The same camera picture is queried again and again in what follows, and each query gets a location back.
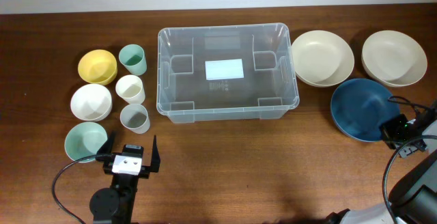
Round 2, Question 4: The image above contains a mint green cup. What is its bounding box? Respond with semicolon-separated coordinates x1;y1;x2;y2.
119;44;147;76

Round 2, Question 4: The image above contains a dark blue bowl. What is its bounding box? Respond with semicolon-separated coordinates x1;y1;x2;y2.
330;79;400;142

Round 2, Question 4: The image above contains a clear plastic storage bin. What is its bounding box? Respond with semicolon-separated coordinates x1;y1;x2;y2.
156;23;300;124

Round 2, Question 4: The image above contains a yellow bowl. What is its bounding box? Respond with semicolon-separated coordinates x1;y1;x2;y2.
78;49;117;85

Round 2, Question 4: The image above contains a cream cup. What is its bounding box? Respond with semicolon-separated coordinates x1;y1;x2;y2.
115;74;145;104

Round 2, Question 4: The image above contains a white bowl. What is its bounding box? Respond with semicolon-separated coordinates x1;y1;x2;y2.
70;84;113;122

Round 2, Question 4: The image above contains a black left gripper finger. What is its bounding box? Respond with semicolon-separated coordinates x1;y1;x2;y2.
97;131;115;154
149;135;160;173

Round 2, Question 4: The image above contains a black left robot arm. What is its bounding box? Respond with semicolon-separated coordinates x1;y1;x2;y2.
89;132;160;223

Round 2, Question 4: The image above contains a beige bowl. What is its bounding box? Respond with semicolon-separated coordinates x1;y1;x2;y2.
292;30;354;87
361;30;427;87

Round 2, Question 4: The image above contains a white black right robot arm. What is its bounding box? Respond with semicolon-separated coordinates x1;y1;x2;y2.
323;96;436;224

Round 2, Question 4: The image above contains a mint green bowl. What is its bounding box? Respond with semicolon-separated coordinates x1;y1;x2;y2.
64;122;108;160

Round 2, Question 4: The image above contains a grey translucent cup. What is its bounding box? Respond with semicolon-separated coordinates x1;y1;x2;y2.
120;104;151;134

